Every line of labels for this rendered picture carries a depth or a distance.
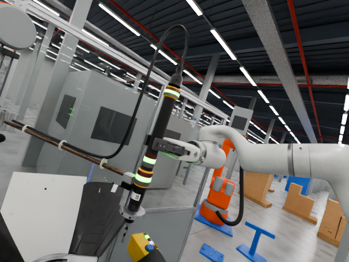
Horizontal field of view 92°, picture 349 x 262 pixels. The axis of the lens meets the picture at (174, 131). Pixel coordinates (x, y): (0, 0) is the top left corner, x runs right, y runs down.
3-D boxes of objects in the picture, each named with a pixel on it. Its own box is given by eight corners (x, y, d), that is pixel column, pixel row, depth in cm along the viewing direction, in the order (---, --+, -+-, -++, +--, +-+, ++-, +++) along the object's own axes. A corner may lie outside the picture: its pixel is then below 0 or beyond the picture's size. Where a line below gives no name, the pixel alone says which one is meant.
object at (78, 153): (3, 123, 61) (4, 119, 61) (8, 123, 63) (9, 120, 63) (129, 179, 47) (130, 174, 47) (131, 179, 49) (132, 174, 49)
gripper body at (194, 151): (200, 168, 54) (175, 164, 47) (179, 157, 62) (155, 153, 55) (207, 145, 54) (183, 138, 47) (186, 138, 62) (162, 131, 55)
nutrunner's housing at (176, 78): (119, 221, 46) (173, 61, 46) (126, 215, 49) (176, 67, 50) (131, 227, 45) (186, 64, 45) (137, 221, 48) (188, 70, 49)
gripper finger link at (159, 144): (176, 156, 47) (157, 152, 42) (169, 153, 49) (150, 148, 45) (179, 145, 47) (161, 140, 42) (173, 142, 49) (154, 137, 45)
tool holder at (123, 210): (107, 209, 45) (119, 174, 45) (121, 200, 52) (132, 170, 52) (136, 224, 43) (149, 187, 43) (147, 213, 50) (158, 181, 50)
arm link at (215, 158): (207, 138, 58) (205, 166, 55) (227, 145, 66) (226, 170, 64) (189, 140, 64) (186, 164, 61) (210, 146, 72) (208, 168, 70)
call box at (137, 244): (125, 251, 95) (131, 233, 95) (141, 248, 102) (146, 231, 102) (138, 275, 83) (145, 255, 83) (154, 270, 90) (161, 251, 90)
